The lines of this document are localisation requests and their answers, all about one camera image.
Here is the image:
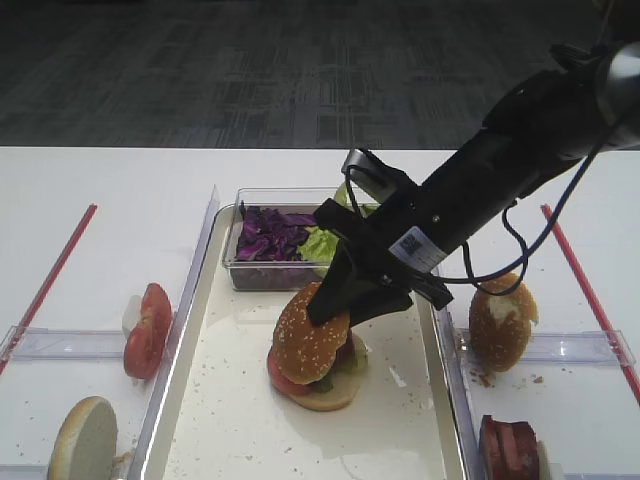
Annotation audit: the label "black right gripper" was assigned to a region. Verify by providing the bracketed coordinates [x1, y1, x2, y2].
[307, 199, 453, 327]

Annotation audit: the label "sesame top bun front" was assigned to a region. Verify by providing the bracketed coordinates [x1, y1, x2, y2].
[271, 282, 350, 385]

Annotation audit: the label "sesame bun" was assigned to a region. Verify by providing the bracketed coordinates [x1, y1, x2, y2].
[271, 282, 350, 385]
[469, 273, 539, 372]

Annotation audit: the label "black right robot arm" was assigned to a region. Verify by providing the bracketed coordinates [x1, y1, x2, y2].
[307, 43, 639, 326]

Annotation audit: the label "green lettuce leaves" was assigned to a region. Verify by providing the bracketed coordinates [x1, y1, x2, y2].
[297, 183, 354, 264]

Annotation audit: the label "tomato slice on burger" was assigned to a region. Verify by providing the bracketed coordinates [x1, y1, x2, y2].
[267, 347, 314, 397]

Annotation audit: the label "sliced meat patties stack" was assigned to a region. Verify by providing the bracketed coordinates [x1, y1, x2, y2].
[479, 415, 540, 480]

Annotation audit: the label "white pusher block tomato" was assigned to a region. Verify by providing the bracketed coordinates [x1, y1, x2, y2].
[122, 295, 142, 338]

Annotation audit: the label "white pusher block meat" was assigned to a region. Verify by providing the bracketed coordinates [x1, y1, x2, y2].
[537, 441, 565, 480]

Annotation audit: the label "bottom bun on tray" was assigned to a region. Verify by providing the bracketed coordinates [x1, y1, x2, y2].
[267, 334, 369, 412]

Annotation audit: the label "clear plastic salad container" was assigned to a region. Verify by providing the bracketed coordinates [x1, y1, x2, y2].
[222, 185, 352, 292]

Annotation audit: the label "shredded purple cabbage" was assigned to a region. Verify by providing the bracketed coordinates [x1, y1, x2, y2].
[235, 203, 316, 262]

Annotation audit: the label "sesame top bun rear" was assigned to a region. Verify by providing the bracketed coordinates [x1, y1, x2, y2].
[469, 273, 539, 372]

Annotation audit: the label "silver metal tray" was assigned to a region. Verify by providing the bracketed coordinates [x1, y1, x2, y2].
[145, 206, 464, 479]

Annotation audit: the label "left red rod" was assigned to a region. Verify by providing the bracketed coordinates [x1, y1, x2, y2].
[0, 203, 98, 373]

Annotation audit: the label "red rod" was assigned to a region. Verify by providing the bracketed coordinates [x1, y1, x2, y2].
[552, 223, 639, 402]
[0, 203, 98, 373]

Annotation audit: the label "right red rod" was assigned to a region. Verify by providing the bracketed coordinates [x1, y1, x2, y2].
[552, 223, 639, 402]

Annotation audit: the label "right long clear rail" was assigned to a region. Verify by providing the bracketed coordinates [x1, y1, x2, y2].
[434, 307, 485, 479]

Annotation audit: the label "long clear rail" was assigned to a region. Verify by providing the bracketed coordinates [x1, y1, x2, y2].
[127, 189, 220, 479]
[434, 307, 485, 479]

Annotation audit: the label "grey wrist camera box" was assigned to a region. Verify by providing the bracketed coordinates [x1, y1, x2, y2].
[341, 148, 413, 204]

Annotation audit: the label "black and blue cables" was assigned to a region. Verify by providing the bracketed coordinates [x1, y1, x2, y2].
[344, 44, 621, 295]

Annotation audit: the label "right upper clear cross rail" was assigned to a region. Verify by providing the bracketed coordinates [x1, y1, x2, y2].
[520, 330, 636, 367]

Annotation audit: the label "clear cross rail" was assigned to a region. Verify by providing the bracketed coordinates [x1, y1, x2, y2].
[0, 464, 48, 480]
[520, 330, 636, 367]
[1, 326, 126, 361]

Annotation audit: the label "tomato slices on left rail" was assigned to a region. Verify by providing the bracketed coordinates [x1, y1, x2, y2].
[123, 283, 173, 380]

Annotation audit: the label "left long clear rail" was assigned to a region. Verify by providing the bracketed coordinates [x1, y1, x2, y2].
[127, 189, 220, 479]

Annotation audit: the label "bun half on left rail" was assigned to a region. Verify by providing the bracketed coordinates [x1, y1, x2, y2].
[47, 396, 118, 480]

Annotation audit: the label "left upper clear cross rail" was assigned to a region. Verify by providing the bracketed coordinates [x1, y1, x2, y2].
[1, 326, 126, 361]

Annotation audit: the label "left lower clear cross rail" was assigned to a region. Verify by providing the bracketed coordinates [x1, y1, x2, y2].
[0, 464, 48, 480]

